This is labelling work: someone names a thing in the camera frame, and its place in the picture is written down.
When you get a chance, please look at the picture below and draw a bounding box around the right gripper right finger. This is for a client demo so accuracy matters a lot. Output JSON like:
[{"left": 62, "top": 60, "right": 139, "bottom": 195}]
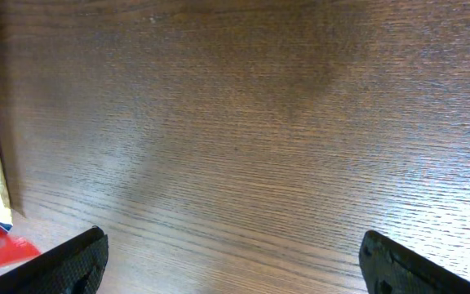
[{"left": 359, "top": 230, "right": 470, "bottom": 294}]

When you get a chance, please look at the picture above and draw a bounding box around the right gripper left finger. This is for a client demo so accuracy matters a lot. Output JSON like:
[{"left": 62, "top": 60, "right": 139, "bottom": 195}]
[{"left": 0, "top": 226, "right": 109, "bottom": 294}]

